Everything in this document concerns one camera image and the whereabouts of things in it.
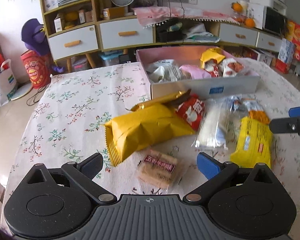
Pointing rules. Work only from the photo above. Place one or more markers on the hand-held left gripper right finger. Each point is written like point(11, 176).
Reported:
point(207, 165)

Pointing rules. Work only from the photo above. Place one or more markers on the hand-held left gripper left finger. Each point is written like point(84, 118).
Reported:
point(92, 165)

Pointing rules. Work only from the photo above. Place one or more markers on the small orange snack packet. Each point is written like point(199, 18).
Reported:
point(258, 116)

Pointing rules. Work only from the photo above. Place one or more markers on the clear long white-bar packet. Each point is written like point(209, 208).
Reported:
point(212, 125)

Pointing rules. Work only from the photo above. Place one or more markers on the brown-label cake packet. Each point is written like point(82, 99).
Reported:
point(158, 168)

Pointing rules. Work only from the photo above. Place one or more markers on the red snack packet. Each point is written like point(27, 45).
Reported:
point(191, 112)
point(213, 70)

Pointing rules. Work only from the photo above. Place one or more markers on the pink-lined cardboard box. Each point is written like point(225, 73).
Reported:
point(240, 85)

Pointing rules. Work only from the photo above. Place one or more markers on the large yellow snack packet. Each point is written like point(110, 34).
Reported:
point(145, 127)

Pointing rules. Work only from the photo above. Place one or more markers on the white nut packet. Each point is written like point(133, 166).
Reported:
point(232, 67)

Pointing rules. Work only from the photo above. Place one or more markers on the gold bar packet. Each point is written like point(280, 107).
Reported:
point(160, 100)

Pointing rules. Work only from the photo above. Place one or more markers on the pink snack packet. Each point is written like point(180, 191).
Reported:
point(192, 71)

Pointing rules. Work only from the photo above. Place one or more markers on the white black-text packet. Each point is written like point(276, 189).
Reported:
point(172, 73)

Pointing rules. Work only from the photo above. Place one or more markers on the small red box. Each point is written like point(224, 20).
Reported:
point(282, 67)

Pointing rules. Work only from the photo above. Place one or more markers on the blue white carton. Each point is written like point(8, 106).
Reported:
point(286, 51)

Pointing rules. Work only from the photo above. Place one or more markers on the white printed box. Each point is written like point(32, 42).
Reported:
point(266, 57)

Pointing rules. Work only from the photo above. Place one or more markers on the large red gift box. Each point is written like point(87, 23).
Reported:
point(297, 37)

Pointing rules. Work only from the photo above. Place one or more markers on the white drawer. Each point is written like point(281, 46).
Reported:
point(110, 42)
point(263, 46)
point(60, 52)
point(227, 40)

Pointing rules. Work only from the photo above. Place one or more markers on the black white microwave oven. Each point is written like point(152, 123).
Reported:
point(273, 21)

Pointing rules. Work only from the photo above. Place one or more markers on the clear plastic storage bin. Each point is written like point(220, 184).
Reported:
point(80, 65)

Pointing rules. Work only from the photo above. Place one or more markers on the orange fruit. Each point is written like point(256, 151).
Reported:
point(250, 22)
point(239, 19)
point(237, 7)

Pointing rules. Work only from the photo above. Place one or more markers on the white round floor base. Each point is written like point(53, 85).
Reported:
point(21, 92)

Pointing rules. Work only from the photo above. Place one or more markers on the blue-lid plastic storage bin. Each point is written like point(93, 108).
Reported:
point(108, 60)

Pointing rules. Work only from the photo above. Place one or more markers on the red printed bucket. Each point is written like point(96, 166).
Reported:
point(35, 72)

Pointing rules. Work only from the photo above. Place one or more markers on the wooden low cabinet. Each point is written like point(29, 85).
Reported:
point(216, 33)

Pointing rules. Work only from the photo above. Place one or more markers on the white paper shopping bag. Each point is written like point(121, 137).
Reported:
point(2, 90)

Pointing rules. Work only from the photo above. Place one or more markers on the white teal cloth pile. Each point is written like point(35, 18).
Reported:
point(200, 33)

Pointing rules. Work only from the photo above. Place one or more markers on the black basket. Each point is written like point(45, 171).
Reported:
point(165, 36)

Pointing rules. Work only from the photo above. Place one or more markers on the purple plush toy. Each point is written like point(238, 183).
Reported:
point(31, 32)

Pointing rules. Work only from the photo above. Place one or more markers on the small brown box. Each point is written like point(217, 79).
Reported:
point(82, 16)

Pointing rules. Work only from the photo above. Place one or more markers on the yellow shelf object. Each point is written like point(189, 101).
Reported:
point(70, 17)

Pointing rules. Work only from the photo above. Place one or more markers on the wooden shelf cabinet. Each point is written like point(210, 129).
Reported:
point(96, 10)

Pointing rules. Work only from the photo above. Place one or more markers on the pink floral cloth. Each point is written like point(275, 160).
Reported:
point(152, 15)

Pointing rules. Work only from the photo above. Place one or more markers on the white shelf box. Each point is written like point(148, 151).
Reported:
point(50, 2)

